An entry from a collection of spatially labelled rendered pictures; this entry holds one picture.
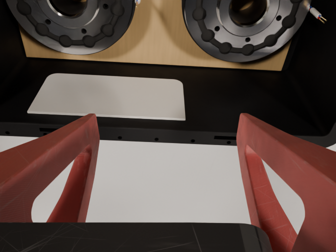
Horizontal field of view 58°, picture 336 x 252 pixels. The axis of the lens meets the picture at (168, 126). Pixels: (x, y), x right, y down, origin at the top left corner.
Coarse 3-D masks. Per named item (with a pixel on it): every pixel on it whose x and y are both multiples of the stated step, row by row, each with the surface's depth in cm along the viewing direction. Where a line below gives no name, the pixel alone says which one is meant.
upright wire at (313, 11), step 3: (309, 9) 25; (312, 9) 24; (315, 9) 24; (312, 12) 24; (315, 12) 24; (318, 12) 24; (315, 15) 24; (318, 15) 23; (318, 18) 23; (324, 18) 23; (321, 21) 23
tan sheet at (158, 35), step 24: (144, 0) 27; (168, 0) 27; (240, 0) 27; (144, 24) 28; (168, 24) 28; (24, 48) 30; (48, 48) 30; (120, 48) 30; (144, 48) 30; (168, 48) 30; (192, 48) 30; (288, 48) 30
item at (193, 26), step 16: (192, 0) 24; (208, 0) 24; (288, 0) 24; (304, 0) 24; (192, 16) 25; (208, 16) 25; (288, 16) 25; (304, 16) 25; (192, 32) 26; (208, 32) 26; (224, 32) 26; (272, 32) 26; (288, 32) 26; (208, 48) 26; (224, 48) 27; (240, 48) 27; (256, 48) 27; (272, 48) 26
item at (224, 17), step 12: (228, 0) 23; (276, 0) 23; (216, 12) 24; (228, 12) 24; (264, 12) 24; (276, 12) 24; (228, 24) 25; (240, 24) 25; (252, 24) 25; (264, 24) 25
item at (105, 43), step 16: (16, 0) 24; (32, 0) 24; (112, 0) 24; (128, 0) 24; (16, 16) 25; (32, 16) 25; (96, 16) 25; (112, 16) 25; (128, 16) 25; (32, 32) 25; (48, 32) 26; (64, 32) 25; (80, 32) 25; (96, 32) 25; (112, 32) 26; (64, 48) 26; (80, 48) 26; (96, 48) 26
